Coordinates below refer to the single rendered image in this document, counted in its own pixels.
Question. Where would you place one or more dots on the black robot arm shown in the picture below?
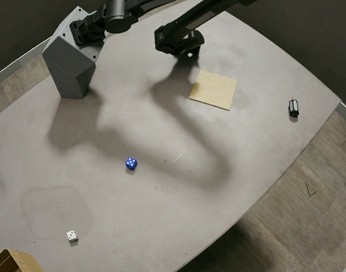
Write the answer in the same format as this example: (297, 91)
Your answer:
(172, 38)

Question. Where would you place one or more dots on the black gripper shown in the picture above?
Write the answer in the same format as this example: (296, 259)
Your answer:
(194, 51)

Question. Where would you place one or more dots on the blue die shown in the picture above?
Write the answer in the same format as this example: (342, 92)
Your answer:
(131, 163)

